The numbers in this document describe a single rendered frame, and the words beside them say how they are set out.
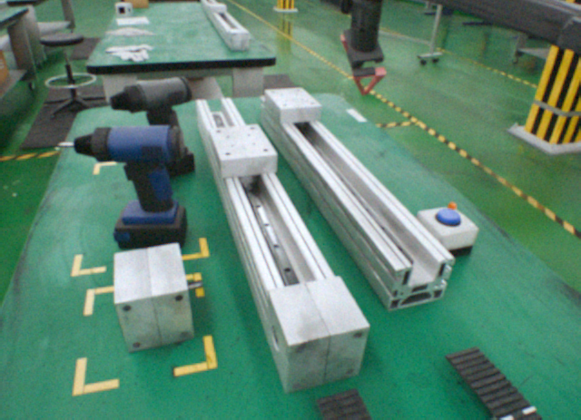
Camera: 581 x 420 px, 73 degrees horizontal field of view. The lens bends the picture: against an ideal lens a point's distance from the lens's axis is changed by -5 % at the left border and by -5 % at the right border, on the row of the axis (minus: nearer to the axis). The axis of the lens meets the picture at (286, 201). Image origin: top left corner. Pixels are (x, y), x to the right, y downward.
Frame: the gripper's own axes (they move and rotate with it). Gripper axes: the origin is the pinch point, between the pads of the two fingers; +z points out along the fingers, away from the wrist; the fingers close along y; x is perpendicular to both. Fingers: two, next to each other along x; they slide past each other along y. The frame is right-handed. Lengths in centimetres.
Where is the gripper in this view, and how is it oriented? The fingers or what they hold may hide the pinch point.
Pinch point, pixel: (359, 76)
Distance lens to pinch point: 96.7
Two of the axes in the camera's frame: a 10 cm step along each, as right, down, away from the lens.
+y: 1.2, 8.4, -5.2
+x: 9.9, -1.4, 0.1
